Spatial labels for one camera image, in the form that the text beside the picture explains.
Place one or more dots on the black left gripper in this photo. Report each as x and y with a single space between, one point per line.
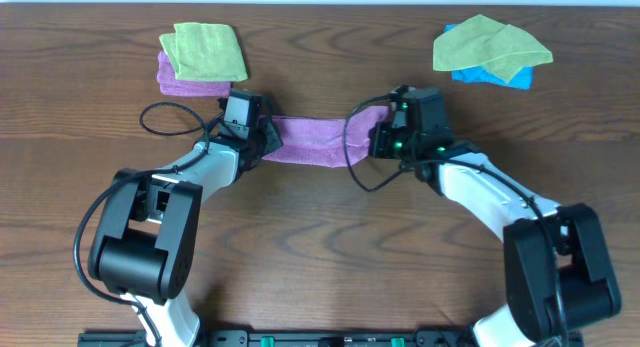
276 140

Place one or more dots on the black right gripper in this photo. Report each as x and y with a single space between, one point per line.
376 137

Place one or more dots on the blue cloth right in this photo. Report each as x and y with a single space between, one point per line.
477 74

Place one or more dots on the folded purple cloth left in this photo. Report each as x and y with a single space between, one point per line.
170 86

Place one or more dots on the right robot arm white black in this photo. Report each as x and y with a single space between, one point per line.
558 273

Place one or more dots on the crumpled green cloth right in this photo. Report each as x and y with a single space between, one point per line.
502 50

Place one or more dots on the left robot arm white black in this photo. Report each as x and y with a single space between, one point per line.
144 245

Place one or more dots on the large purple microfiber cloth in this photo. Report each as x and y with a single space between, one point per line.
319 142

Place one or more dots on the folded green cloth left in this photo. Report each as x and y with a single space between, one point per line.
202 52

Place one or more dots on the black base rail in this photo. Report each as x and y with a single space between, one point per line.
242 338

